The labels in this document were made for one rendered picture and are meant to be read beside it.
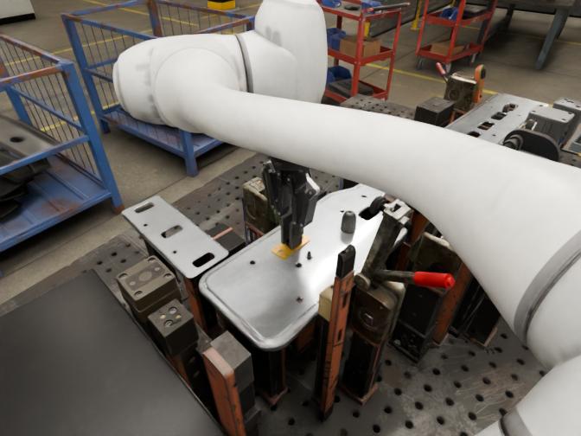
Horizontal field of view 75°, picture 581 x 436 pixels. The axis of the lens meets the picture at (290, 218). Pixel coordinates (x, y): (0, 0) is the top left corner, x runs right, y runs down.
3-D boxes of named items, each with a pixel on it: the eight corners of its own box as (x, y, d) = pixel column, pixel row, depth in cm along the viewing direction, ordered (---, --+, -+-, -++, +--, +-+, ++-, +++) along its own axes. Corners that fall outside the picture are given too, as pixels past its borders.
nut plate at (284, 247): (298, 231, 82) (298, 227, 81) (311, 240, 80) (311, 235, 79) (270, 250, 77) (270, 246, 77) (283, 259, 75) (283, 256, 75)
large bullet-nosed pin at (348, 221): (346, 227, 86) (348, 204, 81) (357, 234, 84) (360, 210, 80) (337, 234, 84) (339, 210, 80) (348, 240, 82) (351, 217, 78)
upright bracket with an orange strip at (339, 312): (327, 408, 82) (350, 242, 51) (332, 413, 82) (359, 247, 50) (318, 418, 81) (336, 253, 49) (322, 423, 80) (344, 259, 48)
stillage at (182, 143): (101, 132, 333) (59, 12, 273) (173, 103, 382) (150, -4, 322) (193, 178, 278) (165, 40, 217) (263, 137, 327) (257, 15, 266)
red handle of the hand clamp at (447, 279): (371, 261, 66) (456, 267, 53) (375, 272, 66) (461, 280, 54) (356, 274, 64) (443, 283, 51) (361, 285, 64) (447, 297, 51)
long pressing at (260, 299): (491, 91, 147) (492, 86, 146) (553, 108, 135) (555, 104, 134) (190, 284, 72) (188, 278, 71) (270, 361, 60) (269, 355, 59)
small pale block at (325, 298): (321, 387, 86) (332, 281, 63) (332, 398, 84) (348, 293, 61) (310, 398, 84) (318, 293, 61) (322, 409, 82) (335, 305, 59)
